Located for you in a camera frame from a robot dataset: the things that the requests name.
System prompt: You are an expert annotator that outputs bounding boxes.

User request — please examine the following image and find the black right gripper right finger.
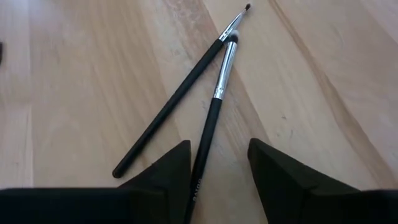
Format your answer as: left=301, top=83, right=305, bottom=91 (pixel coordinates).
left=248, top=139, right=398, bottom=224

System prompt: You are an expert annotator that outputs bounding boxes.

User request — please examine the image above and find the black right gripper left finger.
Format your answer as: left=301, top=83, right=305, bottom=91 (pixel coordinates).
left=0, top=139, right=192, bottom=224

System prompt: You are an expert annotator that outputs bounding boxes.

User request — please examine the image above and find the black brush long silver ferrule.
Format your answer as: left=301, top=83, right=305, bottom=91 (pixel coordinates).
left=183, top=30, right=240, bottom=224

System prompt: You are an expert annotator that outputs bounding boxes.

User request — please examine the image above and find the thin black pointed makeup brush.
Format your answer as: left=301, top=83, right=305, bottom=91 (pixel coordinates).
left=111, top=2, right=252, bottom=179

